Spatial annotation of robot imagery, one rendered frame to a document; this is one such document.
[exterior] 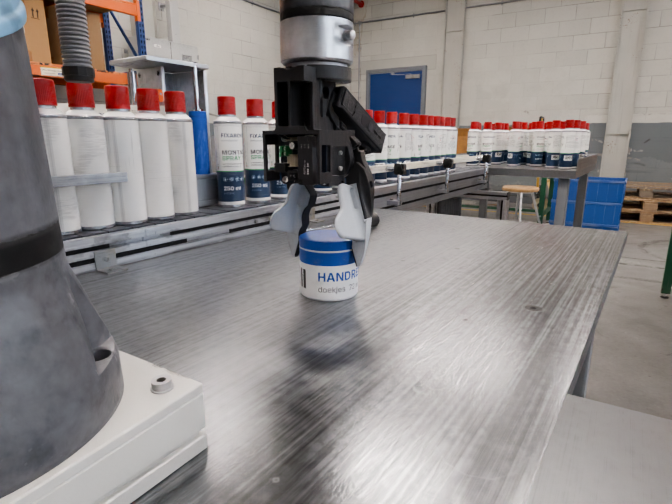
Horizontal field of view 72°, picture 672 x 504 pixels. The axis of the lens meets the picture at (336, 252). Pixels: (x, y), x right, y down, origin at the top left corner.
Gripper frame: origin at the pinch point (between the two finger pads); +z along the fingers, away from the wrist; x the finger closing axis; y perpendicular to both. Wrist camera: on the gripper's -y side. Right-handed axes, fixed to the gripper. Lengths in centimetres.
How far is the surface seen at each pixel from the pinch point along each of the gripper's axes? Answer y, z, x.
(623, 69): -728, -102, 10
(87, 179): 8.3, -7.6, -33.7
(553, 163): -180, -2, 2
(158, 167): -4.2, -8.5, -34.7
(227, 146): -19.9, -11.5, -34.8
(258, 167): -27.6, -7.3, -34.2
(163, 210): -4.3, -1.6, -34.6
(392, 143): -85, -11, -32
